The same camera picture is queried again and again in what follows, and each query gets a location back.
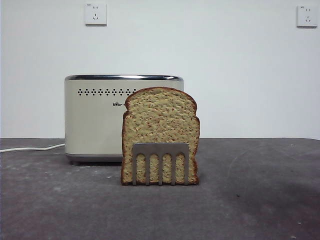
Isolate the white wall socket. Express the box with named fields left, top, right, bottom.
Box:
left=84, top=2, right=108, bottom=27
left=296, top=5, right=315, bottom=28

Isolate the white power cable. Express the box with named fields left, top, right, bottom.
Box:
left=0, top=142, right=66, bottom=154

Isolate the grey metal toast rack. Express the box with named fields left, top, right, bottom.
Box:
left=131, top=143, right=190, bottom=187

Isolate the cream two-slot toaster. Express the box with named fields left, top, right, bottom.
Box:
left=64, top=74, right=186, bottom=166

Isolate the brown-crusted bread slice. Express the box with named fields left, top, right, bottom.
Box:
left=120, top=86, right=201, bottom=187

